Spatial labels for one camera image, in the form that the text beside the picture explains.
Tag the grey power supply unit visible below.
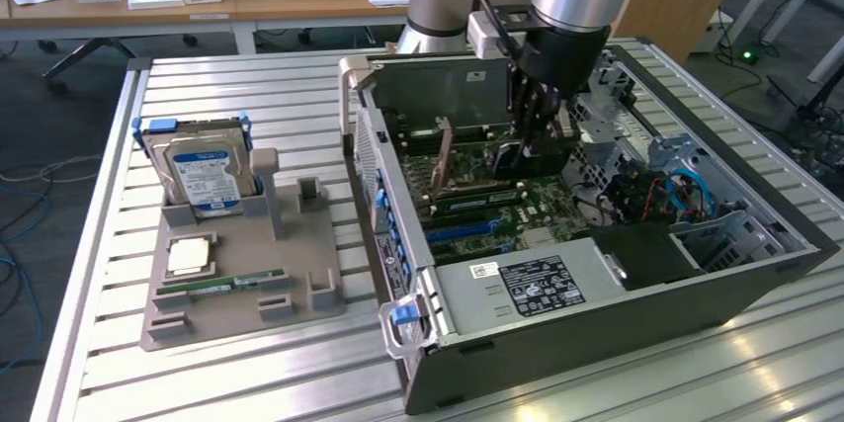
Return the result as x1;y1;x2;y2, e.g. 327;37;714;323
431;236;628;339

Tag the black fan duct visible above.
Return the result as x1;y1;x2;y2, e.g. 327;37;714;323
588;221;702;293

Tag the black wire bundle with plugs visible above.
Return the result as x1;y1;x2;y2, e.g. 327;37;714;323
570;168;668;226

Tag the blue wire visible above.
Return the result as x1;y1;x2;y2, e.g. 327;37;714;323
663;168;719;222

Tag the blue floor cable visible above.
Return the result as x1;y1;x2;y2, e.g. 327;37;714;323
0;183;52;375

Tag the silver finned chipset heatsink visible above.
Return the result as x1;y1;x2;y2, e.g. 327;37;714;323
519;229;564;250

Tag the black stand with cables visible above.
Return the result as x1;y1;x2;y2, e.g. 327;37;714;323
767;64;844;169

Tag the hard disk in blue carrier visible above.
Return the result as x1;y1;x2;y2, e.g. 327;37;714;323
130;113;260;221

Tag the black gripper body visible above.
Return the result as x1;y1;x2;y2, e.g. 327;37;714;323
511;24;612;97

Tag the red wire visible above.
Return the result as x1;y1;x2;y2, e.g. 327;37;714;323
644;176;702;219

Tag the black RAM slot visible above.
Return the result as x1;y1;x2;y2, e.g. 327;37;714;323
427;183;527;206
428;193;527;214
431;198;527;219
427;188;527;210

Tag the black chair base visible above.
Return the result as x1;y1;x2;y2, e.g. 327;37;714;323
40;35;200;94

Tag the black and silver PC case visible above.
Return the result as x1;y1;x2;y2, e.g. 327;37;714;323
336;43;844;416

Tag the white floor cable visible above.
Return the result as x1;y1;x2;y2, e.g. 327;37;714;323
0;153;102;186

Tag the silver CPU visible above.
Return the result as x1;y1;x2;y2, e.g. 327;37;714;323
166;238;216;277

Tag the tall silver disk bay cage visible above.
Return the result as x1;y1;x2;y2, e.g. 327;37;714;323
567;53;711;181

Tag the green RAM stick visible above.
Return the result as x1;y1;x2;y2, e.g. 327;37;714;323
156;269;288;295

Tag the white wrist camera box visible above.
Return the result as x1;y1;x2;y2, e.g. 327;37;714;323
467;10;524;60

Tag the grey parts rack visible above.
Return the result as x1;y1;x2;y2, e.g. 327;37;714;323
138;147;348;352

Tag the green Dell motherboard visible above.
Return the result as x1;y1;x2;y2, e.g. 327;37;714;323
392;115;595;265

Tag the blue expansion slot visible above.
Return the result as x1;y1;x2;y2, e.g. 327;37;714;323
424;221;504;246

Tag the small silver disk bay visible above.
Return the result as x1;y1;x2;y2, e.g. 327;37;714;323
668;209;790;273

